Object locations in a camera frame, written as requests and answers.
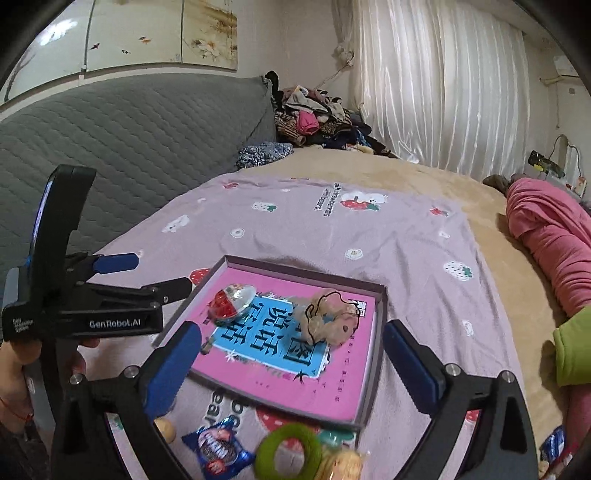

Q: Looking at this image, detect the blue patterned cloth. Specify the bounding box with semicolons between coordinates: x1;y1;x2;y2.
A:
236;141;294;170

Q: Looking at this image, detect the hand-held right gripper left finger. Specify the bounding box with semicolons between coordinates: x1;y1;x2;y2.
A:
51;320;204;480

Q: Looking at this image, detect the dark object on nightstand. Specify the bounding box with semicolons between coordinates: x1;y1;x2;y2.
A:
527;150;566;178

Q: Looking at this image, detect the blue snack packet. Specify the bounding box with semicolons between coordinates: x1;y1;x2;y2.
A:
181;415;256;477

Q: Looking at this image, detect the white air conditioner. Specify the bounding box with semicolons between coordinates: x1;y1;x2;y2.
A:
551;55;580;78

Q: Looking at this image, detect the pile of clothes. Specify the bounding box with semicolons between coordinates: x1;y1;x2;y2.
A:
265;71;400;160

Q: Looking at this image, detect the pink printed box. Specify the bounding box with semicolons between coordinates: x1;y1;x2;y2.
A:
151;255;389;432

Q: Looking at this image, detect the white curtain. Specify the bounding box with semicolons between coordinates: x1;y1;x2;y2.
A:
346;0;532;178

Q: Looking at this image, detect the walnut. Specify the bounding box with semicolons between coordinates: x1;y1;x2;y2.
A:
154;418;177;444

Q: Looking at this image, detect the person's left hand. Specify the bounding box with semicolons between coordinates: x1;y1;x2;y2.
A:
0;337;100;421

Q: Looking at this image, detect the green cloth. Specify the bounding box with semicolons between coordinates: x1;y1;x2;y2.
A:
553;305;591;387

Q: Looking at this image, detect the purple printed blanket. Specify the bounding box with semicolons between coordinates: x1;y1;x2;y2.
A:
92;173;522;480

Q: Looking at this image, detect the pink quilt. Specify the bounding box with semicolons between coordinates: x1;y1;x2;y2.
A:
505;176;591;310

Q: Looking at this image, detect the red clear egg toy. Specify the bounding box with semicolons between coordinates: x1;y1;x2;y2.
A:
208;284;257;320

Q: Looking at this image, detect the biscuit packet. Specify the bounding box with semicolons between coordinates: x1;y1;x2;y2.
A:
318;431;370;480

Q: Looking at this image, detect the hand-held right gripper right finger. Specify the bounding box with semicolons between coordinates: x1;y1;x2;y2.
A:
382;320;539;480

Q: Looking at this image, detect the blue plastic packet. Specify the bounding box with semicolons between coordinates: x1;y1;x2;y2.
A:
539;425;568;464

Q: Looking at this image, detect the beige bed sheet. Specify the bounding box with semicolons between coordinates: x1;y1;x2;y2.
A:
277;145;573;480

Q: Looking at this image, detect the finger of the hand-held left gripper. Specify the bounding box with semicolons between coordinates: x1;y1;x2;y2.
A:
65;251;140;280
83;277;193;309

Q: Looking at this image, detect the green ring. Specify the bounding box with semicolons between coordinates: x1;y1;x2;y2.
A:
255;424;324;480

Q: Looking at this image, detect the grey quilted headboard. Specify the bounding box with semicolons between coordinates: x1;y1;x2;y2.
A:
0;75;278;287

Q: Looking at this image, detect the beige mesh scrunchie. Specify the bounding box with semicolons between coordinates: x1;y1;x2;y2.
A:
294;288;362;347

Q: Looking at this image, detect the floral wall painting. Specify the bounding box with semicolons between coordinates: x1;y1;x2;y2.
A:
0;0;238;102

